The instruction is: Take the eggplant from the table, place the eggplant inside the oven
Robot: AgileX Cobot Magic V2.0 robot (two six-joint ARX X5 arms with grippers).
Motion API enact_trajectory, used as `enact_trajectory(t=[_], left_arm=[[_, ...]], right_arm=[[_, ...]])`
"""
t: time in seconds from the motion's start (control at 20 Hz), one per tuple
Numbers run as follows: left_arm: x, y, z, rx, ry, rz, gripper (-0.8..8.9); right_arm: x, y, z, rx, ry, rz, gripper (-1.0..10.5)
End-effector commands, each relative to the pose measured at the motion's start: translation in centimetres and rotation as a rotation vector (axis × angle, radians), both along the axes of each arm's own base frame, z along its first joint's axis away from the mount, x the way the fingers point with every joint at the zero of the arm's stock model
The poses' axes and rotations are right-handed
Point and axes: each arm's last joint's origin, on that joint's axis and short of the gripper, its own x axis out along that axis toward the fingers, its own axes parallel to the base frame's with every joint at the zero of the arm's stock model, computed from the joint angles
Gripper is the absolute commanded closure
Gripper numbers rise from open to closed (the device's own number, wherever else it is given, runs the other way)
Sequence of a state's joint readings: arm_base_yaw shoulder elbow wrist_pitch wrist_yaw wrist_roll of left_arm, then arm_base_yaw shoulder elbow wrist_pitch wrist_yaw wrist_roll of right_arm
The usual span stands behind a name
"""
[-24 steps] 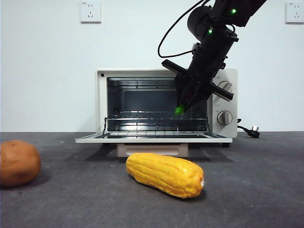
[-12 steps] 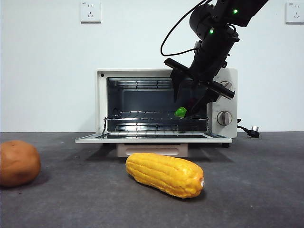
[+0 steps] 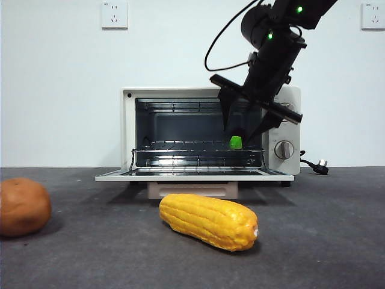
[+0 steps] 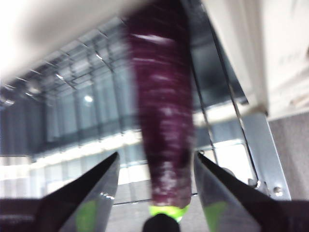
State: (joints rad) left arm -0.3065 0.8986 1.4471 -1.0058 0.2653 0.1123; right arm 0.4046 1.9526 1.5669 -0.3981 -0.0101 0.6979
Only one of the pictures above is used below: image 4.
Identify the purple eggplant with green stem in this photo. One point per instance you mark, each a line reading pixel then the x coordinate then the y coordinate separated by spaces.
pixel 164 108

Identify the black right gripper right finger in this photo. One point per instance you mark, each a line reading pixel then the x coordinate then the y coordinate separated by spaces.
pixel 236 200

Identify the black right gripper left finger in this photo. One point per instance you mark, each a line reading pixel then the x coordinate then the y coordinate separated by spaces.
pixel 79 198

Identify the white Toshiba toaster oven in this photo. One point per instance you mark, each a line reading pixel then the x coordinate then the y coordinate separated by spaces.
pixel 277 48

